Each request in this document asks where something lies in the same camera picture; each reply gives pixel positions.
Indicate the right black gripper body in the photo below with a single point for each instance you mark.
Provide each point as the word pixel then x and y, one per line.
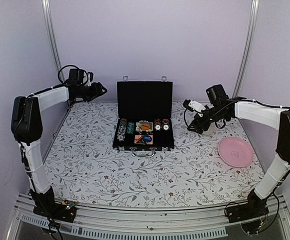
pixel 215 113

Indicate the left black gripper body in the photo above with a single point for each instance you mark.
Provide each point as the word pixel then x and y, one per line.
pixel 88 94

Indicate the black poker case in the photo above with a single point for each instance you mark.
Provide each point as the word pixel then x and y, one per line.
pixel 145 101

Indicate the black triangular token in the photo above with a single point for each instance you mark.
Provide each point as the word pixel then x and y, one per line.
pixel 139 140

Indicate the blue card deck box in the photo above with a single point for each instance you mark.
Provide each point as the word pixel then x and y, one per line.
pixel 138 127

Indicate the red card deck box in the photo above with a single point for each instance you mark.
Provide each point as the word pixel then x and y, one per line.
pixel 143 139

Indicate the blue round button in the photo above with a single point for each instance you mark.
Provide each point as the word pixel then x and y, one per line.
pixel 148 139

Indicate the orange round button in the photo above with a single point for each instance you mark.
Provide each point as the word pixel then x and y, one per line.
pixel 147 126

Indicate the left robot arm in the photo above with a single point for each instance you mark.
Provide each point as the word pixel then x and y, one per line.
pixel 27 127

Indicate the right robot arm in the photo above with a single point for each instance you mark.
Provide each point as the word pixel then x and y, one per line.
pixel 267 127

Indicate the cream ceramic mug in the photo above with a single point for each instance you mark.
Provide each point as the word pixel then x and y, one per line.
pixel 209 131

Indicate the orange chip stack left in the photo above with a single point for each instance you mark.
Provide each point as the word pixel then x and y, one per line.
pixel 157 124

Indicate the pink plate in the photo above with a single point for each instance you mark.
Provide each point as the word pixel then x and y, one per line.
pixel 235 152

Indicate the teal chip stack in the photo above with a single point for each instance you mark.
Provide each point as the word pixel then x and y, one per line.
pixel 130 128

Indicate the white black chip stack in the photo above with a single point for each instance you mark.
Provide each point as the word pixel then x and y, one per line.
pixel 122 129

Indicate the floral tablecloth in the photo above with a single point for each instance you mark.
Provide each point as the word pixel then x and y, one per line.
pixel 83 166

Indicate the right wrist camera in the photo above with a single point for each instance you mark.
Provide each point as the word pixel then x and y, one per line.
pixel 194 106

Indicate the left aluminium frame post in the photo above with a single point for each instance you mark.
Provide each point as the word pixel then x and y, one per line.
pixel 51 36

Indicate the aluminium frame post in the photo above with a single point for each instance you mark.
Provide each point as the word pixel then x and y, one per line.
pixel 247 47
pixel 51 36

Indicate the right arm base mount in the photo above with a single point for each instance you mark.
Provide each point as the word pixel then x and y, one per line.
pixel 253 214

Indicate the right aluminium frame post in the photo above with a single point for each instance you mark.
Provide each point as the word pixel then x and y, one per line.
pixel 247 47

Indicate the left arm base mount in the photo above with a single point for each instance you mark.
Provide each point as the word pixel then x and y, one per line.
pixel 55 211

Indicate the front aluminium rail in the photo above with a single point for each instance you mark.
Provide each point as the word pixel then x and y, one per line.
pixel 95 222

